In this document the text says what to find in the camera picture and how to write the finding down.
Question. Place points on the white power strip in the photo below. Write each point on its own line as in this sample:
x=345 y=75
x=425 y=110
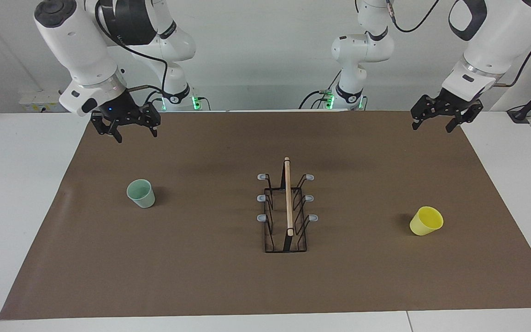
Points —
x=39 y=102

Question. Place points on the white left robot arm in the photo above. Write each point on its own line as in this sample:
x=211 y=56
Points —
x=486 y=41

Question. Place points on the brown table mat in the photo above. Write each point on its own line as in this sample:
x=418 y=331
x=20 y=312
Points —
x=201 y=267

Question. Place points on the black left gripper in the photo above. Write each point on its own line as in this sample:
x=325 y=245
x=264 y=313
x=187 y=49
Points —
x=452 y=105

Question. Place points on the yellow plastic cup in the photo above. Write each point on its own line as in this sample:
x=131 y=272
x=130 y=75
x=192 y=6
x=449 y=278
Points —
x=424 y=222

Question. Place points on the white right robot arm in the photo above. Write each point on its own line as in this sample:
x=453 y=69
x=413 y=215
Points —
x=76 y=41

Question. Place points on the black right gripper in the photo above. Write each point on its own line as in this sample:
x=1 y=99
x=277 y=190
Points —
x=120 y=110

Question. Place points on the light green plastic cup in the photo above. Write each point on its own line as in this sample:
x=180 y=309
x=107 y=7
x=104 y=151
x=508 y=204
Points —
x=142 y=196

